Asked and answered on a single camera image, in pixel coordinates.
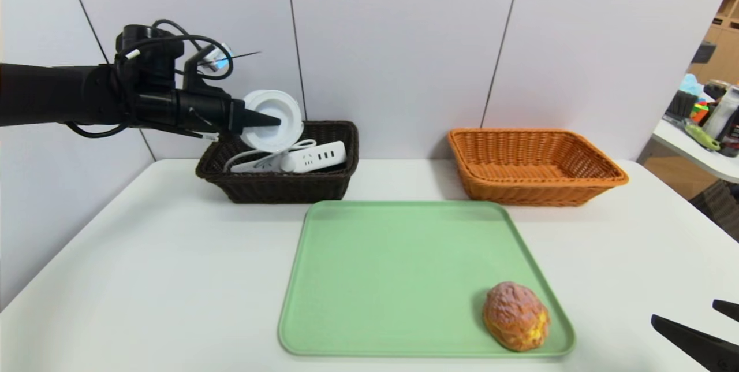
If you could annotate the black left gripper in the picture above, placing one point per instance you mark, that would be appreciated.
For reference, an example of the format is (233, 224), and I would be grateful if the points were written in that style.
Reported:
(237, 116)

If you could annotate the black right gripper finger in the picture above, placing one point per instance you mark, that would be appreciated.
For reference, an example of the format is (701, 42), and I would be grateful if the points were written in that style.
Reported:
(704, 343)
(728, 309)

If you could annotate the white round tape roll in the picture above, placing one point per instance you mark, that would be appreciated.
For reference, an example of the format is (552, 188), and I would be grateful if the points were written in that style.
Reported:
(283, 106)

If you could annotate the brown cream puff bun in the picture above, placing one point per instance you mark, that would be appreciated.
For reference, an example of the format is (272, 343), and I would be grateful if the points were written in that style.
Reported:
(514, 315)

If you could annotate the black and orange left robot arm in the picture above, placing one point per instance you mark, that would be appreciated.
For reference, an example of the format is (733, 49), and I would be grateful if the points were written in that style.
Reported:
(58, 95)

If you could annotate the dark brown wicker basket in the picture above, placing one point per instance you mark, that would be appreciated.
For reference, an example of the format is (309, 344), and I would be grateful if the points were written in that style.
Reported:
(277, 190)

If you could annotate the small black mesh basket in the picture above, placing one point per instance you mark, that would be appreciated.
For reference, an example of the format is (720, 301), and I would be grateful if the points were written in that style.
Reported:
(680, 105)

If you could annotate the orange wicker basket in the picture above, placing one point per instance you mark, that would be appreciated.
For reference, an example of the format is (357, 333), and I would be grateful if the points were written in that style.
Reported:
(519, 193)

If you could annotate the dark grey woven chair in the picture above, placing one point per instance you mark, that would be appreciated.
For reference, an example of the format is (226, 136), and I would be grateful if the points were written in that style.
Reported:
(721, 210)

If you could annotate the white side table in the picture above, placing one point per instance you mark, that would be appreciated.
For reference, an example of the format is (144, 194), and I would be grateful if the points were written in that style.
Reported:
(681, 149)

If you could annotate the green plastic tool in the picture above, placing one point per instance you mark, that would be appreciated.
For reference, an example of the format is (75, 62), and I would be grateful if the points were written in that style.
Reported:
(701, 136)

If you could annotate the white plastic bottle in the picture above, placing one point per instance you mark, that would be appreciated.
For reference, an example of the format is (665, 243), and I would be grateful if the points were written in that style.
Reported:
(721, 118)

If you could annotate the colourful puzzle cube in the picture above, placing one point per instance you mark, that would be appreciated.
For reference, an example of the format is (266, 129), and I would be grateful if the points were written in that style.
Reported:
(698, 112)

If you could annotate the light green plastic tray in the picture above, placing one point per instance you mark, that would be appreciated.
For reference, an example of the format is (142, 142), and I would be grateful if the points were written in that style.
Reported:
(392, 279)

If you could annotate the light blue cloth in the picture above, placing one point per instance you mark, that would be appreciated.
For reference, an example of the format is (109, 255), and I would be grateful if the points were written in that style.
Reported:
(690, 84)

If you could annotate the wooden shelf cabinet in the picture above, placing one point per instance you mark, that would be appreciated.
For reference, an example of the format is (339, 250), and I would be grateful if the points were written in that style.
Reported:
(724, 54)

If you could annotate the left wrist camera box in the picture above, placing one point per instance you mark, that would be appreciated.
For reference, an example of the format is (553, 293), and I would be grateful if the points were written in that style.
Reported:
(216, 59)

